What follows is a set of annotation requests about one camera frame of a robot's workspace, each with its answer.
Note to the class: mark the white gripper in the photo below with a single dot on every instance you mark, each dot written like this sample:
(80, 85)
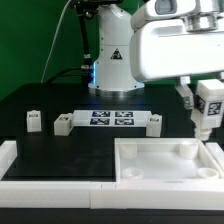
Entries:
(164, 49)

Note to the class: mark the white square table top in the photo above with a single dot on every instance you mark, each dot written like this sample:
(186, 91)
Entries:
(164, 159)

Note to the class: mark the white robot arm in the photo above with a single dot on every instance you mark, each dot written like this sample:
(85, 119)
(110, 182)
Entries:
(112, 69)

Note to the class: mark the white U-shaped fence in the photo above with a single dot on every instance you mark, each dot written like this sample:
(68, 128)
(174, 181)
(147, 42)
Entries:
(189, 194)

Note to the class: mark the white marker base plate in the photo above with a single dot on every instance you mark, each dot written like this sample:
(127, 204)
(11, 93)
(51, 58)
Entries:
(107, 118)

